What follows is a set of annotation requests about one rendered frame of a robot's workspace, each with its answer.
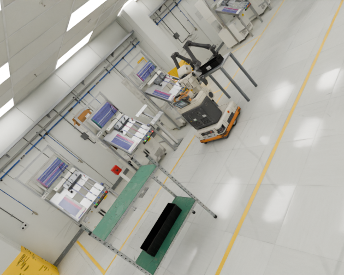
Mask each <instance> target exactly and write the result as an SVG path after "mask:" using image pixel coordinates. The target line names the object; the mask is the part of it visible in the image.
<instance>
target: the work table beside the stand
mask: <svg viewBox="0 0 344 275"><path fill-rule="evenodd" d="M229 56H230V57H231V58H232V59H233V61H234V62H235V63H236V64H237V66H238V67H239V68H240V69H241V70H242V72H243V73H244V74H245V75H246V76H247V78H248V79H249V80H250V81H251V82H252V84H253V85H254V86H255V87H257V84H256V83H255V81H254V80H253V79H252V78H251V76H250V75H249V74H248V72H247V71H246V70H245V69H244V68H243V66H242V65H241V64H240V63H239V61H238V60H237V59H236V58H235V57H234V55H233V54H232V53H231V52H229V53H227V54H226V55H224V56H223V58H224V59H223V61H222V63H221V64H220V65H218V66H217V67H215V68H213V69H212V70H210V71H209V72H207V73H206V74H204V78H206V77H207V76H209V77H210V78H211V80H212V81H213V82H214V83H215V84H216V85H217V86H218V87H219V88H220V90H221V91H222V92H223V93H224V94H225V95H226V96H227V98H228V99H230V98H231V97H230V95H229V94H228V93H227V92H226V91H225V90H224V89H223V87H222V86H221V85H220V84H219V83H218V82H217V81H216V79H215V78H214V77H213V76H212V75H211V74H212V73H214V72H216V71H217V70H219V69H220V70H221V71H222V72H223V74H224V75H225V76H226V77H227V78H228V79H229V81H230V82H231V83H232V84H233V85H234V86H235V88H236V89H237V90H238V91H239V92H240V93H241V95H242V96H243V97H244V98H245V99H246V100H247V102H249V101H250V99H249V98H248V96H247V95H246V94H245V93H244V92H243V90H242V89H241V88H240V87H239V86H238V85H237V83H236V82H235V81H234V80H233V79H232V78H231V76H230V75H229V74H228V73H227V72H226V70H225V69H224V68H223V65H224V63H225V62H226V60H227V59H228V57H229Z"/></svg>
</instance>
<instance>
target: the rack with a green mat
mask: <svg viewBox="0 0 344 275"><path fill-rule="evenodd" d="M145 157H146V158H147V159H148V160H149V161H151V162H152V163H153V164H151V165H141V164H140V163H138V162H137V161H136V160H135V159H134V158H133V157H131V159H130V160H131V161H133V162H134V163H135V164H136V165H137V166H138V167H139V169H138V170H137V172H136V173H135V174H134V176H133V177H132V178H131V180H130V181H129V182H128V184H127V185H126V186H125V188H124V190H123V191H122V192H121V194H120V195H119V196H118V198H117V199H116V200H115V202H114V203H113V204H112V206H111V207H110V208H109V210H108V211H107V213H106V214H105V215H104V217H103V218H102V220H101V221H100V222H99V223H98V225H97V226H96V228H95V229H94V230H93V231H90V230H89V229H88V228H86V227H84V226H83V225H82V224H80V225H79V227H80V228H82V229H83V230H85V231H86V232H87V233H88V235H90V236H91V237H92V238H94V239H95V240H96V241H98V242H99V243H101V244H102V245H104V246H105V247H107V248H108V249H110V250H111V251H112V252H114V253H115V254H117V255H118V256H120V257H121V258H123V259H124V260H126V261H127V262H128V263H130V264H131V265H133V266H134V267H136V268H137V269H138V270H140V271H141V272H143V273H144V274H146V275H156V274H157V273H158V271H159V269H160V267H161V265H162V264H163V262H164V260H165V258H166V257H167V255H168V253H169V252H170V250H171V248H172V246H173V244H174V243H175V241H176V239H177V237H178V235H179V234H180V232H181V230H182V228H183V227H184V225H185V223H186V221H187V219H188V218H189V216H190V214H191V213H193V214H195V211H194V210H193V209H194V207H195V205H196V204H197V203H198V204H199V205H200V206H201V207H202V208H204V209H205V210H206V211H207V212H209V213H210V214H211V215H212V216H213V217H214V218H215V219H216V218H217V215H215V214H214V213H213V212H212V211H211V210H210V209H209V208H207V207H206V206H205V205H204V204H203V203H202V202H201V201H200V200H199V199H198V198H196V197H195V196H194V195H193V194H192V193H191V192H190V191H189V190H188V189H186V188H185V187H184V186H183V185H182V184H181V183H180V182H179V181H178V180H176V179H175V178H174V177H173V176H172V175H171V174H170V173H169V172H167V171H166V170H165V169H164V168H163V167H162V166H160V165H159V164H158V163H157V162H156V161H155V160H154V159H153V158H152V157H150V156H149V155H148V154H147V155H146V156H145ZM158 169H160V170H161V171H162V172H163V173H164V174H166V175H167V176H168V177H169V178H170V179H171V180H172V181H173V182H175V183H176V184H177V185H178V186H179V187H180V188H181V189H182V190H183V191H185V192H186V193H187V194H188V195H189V196H190V197H191V198H189V197H184V196H177V195H175V194H174V193H173V192H172V191H171V190H170V189H169V188H167V187H166V186H165V185H164V184H163V183H162V182H161V181H160V180H158V179H157V178H156V177H155V176H154V174H155V172H156V171H157V170H158ZM151 178H153V179H154V180H155V181H156V182H157V183H158V184H159V185H161V186H162V187H163V188H164V189H165V190H166V191H167V192H169V193H170V194H171V195H172V196H173V197H174V200H173V201H172V203H173V204H176V205H177V206H178V207H179V208H181V209H182V211H181V213H180V214H179V216H178V218H177V220H176V221H175V223H174V225H173V226H172V228H171V229H170V231H169V233H168V235H167V236H166V238H165V240H164V242H163V243H162V245H161V247H160V249H159V250H158V252H157V254H156V255H155V257H153V256H151V255H150V254H148V253H146V252H145V251H143V250H142V252H141V253H140V255H139V256H138V258H137V260H136V261H133V260H132V259H130V258H129V257H127V256H126V255H124V254H123V253H121V252H120V251H119V250H117V249H116V248H115V247H113V246H112V245H110V244H109V243H108V240H109V239H110V237H111V236H112V235H113V233H114V232H115V230H116V229H117V227H118V226H119V224H120V223H121V222H122V220H123V219H124V217H125V216H126V214H127V213H128V211H129V210H130V209H131V207H132V206H133V204H134V203H135V201H136V200H137V198H138V197H139V195H140V194H141V193H142V191H143V190H144V188H145V187H146V185H147V184H148V183H149V181H150V179H151Z"/></svg>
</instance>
